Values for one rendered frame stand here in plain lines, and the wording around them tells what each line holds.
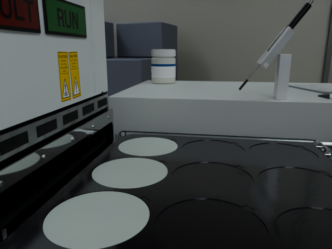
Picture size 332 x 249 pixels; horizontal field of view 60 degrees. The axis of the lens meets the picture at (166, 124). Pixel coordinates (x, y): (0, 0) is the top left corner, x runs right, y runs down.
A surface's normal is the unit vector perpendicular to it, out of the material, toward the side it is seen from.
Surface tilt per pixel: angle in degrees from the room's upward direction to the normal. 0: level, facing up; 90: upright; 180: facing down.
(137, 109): 90
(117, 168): 0
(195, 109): 90
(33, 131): 90
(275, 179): 0
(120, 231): 0
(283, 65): 90
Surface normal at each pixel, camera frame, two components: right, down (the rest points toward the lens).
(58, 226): 0.00, -0.97
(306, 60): -0.32, 0.23
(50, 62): 0.99, 0.04
